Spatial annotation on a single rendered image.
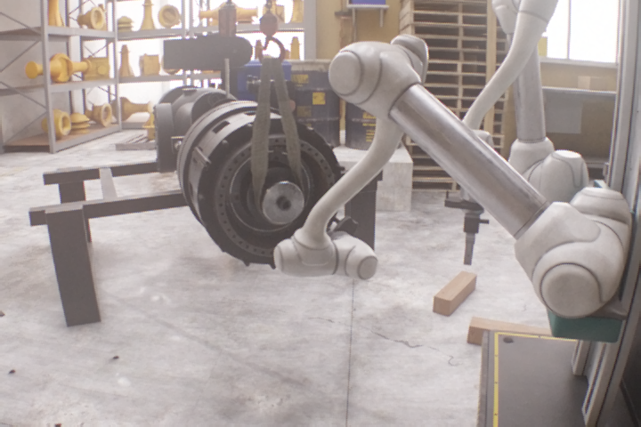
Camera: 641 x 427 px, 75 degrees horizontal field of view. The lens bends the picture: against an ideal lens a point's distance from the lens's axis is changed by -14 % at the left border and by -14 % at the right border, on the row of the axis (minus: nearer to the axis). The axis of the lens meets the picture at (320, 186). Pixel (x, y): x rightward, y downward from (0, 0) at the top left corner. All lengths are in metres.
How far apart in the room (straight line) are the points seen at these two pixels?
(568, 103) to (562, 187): 4.50
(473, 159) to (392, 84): 0.23
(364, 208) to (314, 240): 1.69
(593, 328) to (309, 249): 0.74
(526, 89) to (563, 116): 4.34
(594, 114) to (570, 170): 5.37
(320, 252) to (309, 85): 3.49
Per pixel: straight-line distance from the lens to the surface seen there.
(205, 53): 4.19
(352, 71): 1.00
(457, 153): 0.97
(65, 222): 2.50
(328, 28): 6.14
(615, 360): 1.45
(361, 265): 1.35
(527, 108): 1.69
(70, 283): 2.62
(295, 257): 1.31
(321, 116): 4.74
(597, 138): 6.98
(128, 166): 3.46
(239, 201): 1.65
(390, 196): 4.31
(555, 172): 1.56
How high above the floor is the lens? 1.29
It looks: 15 degrees down
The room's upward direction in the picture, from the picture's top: straight up
